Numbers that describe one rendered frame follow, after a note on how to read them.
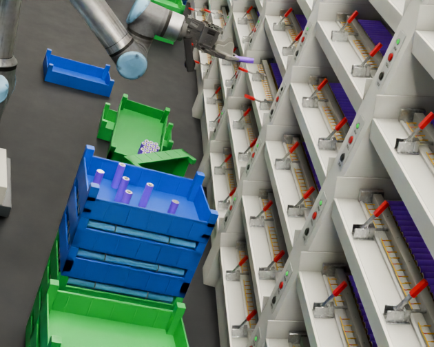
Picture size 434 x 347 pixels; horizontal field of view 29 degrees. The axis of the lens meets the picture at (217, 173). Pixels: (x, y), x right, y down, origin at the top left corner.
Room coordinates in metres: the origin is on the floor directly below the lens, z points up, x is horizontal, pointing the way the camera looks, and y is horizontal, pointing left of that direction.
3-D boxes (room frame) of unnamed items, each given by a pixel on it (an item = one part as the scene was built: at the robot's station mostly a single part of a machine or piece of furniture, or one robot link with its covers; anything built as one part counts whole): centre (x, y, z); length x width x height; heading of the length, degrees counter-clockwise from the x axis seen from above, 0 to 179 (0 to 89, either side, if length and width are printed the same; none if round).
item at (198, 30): (2.60, 0.22, 0.68); 0.12 x 0.08 x 0.09; 102
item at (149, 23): (2.56, 0.39, 0.68); 0.12 x 0.09 x 0.10; 102
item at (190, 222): (1.72, 0.14, 0.52); 0.30 x 0.20 x 0.08; 111
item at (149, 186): (1.72, 0.13, 0.52); 0.02 x 0.02 x 0.06
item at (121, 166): (1.76, 0.21, 0.52); 0.02 x 0.02 x 0.06
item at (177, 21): (2.58, 0.30, 0.68); 0.10 x 0.05 x 0.09; 12
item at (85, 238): (1.72, 0.14, 0.44); 0.30 x 0.20 x 0.08; 111
